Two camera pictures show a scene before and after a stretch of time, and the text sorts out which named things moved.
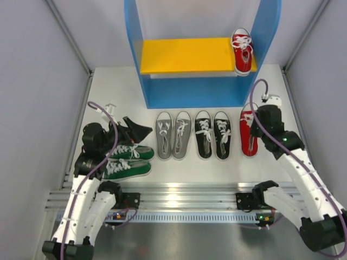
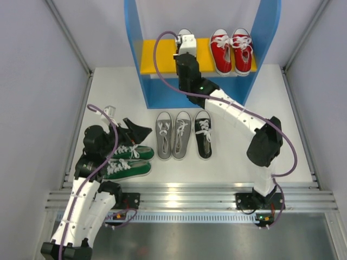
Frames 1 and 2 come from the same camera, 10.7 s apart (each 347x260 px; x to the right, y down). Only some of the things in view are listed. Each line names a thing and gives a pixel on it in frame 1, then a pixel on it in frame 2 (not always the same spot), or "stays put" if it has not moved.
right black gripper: x=262 y=130 → x=183 y=57
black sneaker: x=203 y=134 stays put
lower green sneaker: x=120 y=169 stays put
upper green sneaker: x=134 y=151 stays put
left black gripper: x=126 y=131 stays put
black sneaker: x=222 y=127 → x=184 y=31
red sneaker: x=242 y=45 stays put
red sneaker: x=249 y=144 → x=221 y=52
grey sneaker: x=182 y=135 stays put
